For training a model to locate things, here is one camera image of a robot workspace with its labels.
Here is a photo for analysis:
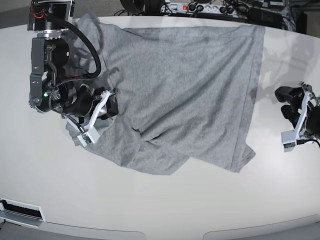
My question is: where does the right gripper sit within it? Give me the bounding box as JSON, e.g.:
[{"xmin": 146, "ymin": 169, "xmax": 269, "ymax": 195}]
[{"xmin": 61, "ymin": 85, "xmax": 119, "ymax": 119}]

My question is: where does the grey t-shirt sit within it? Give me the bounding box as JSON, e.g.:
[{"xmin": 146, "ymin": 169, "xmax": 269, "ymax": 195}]
[{"xmin": 76, "ymin": 14, "xmax": 266, "ymax": 175}]

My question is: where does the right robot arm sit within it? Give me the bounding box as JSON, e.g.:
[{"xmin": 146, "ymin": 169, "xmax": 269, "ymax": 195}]
[{"xmin": 27, "ymin": 0, "xmax": 105, "ymax": 124}]

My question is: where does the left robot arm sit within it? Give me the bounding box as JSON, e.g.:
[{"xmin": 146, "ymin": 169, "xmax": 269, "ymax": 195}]
[{"xmin": 274, "ymin": 82, "xmax": 320, "ymax": 146}]

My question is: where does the black power adapter box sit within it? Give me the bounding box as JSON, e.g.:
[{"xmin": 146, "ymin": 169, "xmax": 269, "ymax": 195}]
[{"xmin": 247, "ymin": 8, "xmax": 283, "ymax": 29}]

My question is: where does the white power strip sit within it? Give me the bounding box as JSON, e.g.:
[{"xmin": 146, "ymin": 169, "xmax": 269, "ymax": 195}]
[{"xmin": 160, "ymin": 2, "xmax": 239, "ymax": 17}]

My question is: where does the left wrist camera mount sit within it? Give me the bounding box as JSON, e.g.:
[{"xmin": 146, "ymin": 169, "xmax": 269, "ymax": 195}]
[{"xmin": 281, "ymin": 82, "xmax": 320, "ymax": 152}]

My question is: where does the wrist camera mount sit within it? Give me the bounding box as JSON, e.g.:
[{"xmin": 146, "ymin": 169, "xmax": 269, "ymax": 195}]
[
  {"xmin": 66, "ymin": 88, "xmax": 118, "ymax": 147},
  {"xmin": 281, "ymin": 82, "xmax": 320, "ymax": 152}
]

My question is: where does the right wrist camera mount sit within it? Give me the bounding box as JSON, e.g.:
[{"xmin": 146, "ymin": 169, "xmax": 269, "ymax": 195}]
[{"xmin": 66, "ymin": 88, "xmax": 118, "ymax": 147}]

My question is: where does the black cable bundle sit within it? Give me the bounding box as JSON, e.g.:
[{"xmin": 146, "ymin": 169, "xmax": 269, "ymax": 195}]
[{"xmin": 113, "ymin": 0, "xmax": 166, "ymax": 17}]

